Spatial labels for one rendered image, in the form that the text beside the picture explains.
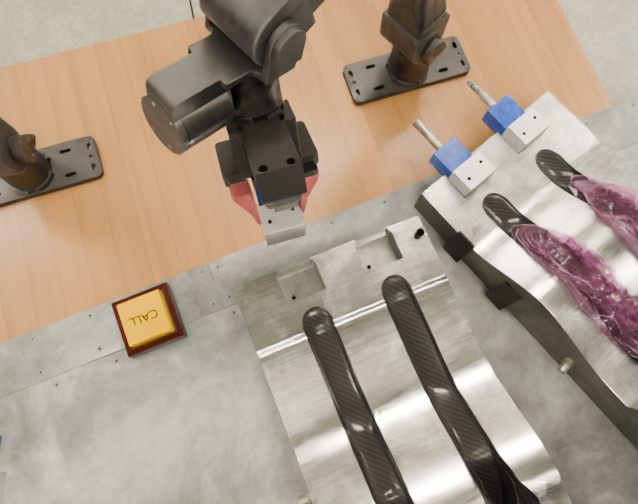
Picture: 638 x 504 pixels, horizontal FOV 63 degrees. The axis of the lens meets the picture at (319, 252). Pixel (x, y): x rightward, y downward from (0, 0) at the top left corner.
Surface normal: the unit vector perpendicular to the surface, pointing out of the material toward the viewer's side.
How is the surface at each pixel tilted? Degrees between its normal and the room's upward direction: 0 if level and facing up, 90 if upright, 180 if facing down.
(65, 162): 0
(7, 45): 0
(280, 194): 62
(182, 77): 14
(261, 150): 28
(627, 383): 0
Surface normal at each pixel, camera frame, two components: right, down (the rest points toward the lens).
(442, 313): 0.05, -0.21
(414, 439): -0.15, -0.64
